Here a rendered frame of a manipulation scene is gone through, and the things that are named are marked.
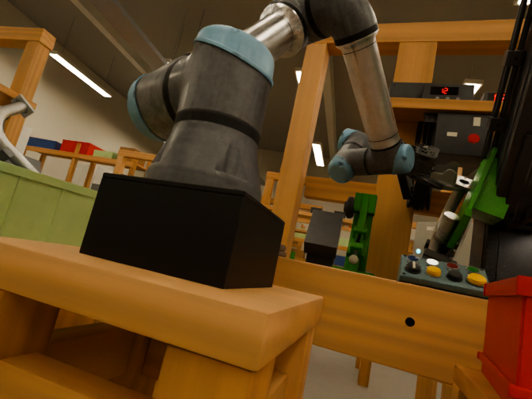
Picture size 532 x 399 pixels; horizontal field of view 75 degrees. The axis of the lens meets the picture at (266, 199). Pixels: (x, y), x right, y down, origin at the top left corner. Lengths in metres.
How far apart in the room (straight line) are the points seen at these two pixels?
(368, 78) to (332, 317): 0.52
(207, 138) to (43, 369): 0.28
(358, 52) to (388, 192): 0.65
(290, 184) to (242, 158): 0.98
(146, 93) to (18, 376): 0.38
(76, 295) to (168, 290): 0.08
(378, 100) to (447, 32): 0.83
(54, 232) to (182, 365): 0.62
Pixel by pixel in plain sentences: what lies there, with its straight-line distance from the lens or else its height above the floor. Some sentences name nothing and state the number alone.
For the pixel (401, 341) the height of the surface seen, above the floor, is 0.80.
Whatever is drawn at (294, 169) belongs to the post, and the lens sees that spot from 1.41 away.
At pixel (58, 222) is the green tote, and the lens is 0.86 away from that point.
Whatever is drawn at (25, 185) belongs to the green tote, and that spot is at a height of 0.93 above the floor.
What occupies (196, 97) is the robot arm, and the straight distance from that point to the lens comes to 0.45.
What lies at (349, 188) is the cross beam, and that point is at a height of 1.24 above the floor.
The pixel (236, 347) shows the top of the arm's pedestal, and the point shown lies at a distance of 0.26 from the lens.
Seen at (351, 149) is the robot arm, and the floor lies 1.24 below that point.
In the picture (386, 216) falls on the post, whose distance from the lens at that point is 1.32.
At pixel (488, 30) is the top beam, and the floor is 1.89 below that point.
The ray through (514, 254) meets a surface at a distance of 1.15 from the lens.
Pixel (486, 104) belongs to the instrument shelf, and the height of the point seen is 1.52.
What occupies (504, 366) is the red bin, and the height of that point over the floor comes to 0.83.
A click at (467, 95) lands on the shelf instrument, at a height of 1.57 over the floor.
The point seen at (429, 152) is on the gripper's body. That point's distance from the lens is 1.05.
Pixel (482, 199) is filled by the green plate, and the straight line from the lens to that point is 0.99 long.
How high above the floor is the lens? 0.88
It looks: 10 degrees up
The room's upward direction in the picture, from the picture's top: 12 degrees clockwise
